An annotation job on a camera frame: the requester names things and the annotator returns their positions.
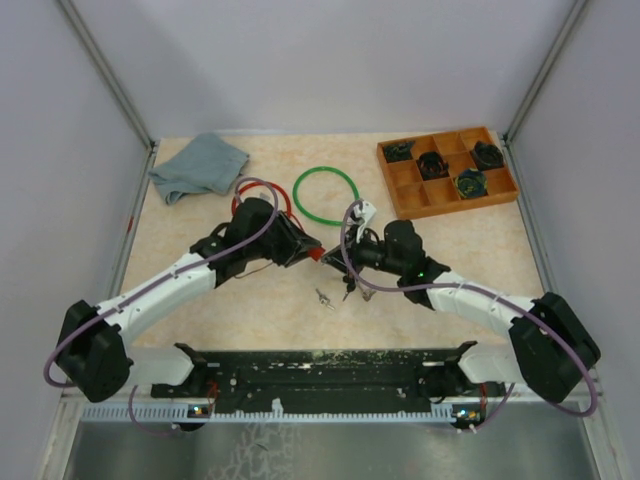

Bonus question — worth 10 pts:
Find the blue grey folded cloth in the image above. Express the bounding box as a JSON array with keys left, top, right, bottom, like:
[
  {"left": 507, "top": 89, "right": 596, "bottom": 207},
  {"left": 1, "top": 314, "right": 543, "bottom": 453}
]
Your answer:
[{"left": 148, "top": 133, "right": 250, "bottom": 205}]

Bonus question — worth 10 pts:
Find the green black rolled sock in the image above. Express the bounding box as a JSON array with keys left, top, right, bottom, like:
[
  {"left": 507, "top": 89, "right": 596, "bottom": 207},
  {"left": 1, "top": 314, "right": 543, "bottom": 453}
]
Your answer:
[{"left": 382, "top": 141, "right": 415, "bottom": 163}]

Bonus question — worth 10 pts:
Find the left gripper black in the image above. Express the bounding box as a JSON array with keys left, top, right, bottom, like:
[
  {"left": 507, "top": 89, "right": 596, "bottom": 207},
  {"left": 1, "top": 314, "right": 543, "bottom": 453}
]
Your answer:
[{"left": 247, "top": 211, "right": 323, "bottom": 270}]

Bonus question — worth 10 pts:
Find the black-headed key bunch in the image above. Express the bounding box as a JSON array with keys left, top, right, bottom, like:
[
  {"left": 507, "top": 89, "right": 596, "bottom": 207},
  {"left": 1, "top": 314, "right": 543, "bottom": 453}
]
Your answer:
[{"left": 342, "top": 274, "right": 375, "bottom": 302}]

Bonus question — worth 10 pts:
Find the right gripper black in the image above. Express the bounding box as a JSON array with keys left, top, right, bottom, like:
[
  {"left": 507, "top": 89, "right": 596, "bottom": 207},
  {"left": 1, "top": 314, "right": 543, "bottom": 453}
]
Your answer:
[{"left": 321, "top": 223, "right": 405, "bottom": 279}]

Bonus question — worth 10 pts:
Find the small silver key bunch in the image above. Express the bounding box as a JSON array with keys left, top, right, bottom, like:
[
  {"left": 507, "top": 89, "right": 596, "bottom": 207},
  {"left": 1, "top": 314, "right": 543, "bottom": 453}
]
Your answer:
[{"left": 315, "top": 288, "right": 335, "bottom": 310}]

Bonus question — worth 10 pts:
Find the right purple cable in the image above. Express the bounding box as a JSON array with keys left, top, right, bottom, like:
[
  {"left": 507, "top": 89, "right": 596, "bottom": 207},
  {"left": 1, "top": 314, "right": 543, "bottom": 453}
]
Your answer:
[{"left": 339, "top": 199, "right": 599, "bottom": 419}]

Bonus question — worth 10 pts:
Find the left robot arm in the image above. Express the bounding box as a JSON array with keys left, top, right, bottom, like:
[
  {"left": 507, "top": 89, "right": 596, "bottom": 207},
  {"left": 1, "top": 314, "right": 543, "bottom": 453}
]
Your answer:
[{"left": 54, "top": 198, "right": 321, "bottom": 403}]

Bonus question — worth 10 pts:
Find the red translucent cable lock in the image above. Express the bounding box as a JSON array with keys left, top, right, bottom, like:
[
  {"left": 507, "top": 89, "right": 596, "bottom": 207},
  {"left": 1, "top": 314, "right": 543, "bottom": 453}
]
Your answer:
[{"left": 231, "top": 181, "right": 298, "bottom": 223}]

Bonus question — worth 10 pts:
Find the grey cable duct rail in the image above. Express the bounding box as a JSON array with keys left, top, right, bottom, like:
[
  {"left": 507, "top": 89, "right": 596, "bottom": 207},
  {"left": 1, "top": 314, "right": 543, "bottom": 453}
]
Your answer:
[{"left": 82, "top": 402, "right": 481, "bottom": 424}]

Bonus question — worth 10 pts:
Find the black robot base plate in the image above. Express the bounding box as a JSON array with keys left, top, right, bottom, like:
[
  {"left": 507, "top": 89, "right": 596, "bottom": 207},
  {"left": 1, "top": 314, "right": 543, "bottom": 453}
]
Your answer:
[{"left": 151, "top": 342, "right": 506, "bottom": 416}]

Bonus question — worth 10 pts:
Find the rolled dark sock in tray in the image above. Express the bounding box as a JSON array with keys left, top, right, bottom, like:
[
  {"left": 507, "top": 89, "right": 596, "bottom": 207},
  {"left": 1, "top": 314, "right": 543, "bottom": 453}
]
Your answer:
[{"left": 453, "top": 168, "right": 488, "bottom": 200}]

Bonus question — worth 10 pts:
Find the wooden compartment tray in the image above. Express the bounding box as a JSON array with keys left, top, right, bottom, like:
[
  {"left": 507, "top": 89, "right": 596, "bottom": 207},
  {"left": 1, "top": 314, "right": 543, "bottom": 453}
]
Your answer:
[{"left": 377, "top": 126, "right": 519, "bottom": 220}]

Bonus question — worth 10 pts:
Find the red cable padlock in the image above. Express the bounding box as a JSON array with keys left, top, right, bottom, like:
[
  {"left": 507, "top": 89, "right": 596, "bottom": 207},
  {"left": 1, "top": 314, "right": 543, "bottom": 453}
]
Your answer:
[{"left": 286, "top": 212, "right": 325, "bottom": 262}]

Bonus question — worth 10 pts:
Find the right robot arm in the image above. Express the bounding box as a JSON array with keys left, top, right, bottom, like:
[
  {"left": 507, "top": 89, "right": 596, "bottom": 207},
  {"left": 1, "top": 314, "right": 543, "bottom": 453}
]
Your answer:
[{"left": 305, "top": 220, "right": 601, "bottom": 404}]

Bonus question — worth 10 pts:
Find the green cable lock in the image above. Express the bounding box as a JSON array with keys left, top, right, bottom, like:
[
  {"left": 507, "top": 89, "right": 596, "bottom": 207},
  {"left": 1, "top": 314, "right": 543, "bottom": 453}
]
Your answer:
[{"left": 292, "top": 166, "right": 360, "bottom": 227}]

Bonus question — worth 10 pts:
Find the black orange rolled sock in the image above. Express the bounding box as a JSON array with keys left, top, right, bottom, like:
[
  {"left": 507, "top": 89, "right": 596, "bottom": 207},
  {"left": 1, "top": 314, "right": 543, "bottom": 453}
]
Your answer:
[{"left": 417, "top": 151, "right": 449, "bottom": 181}]

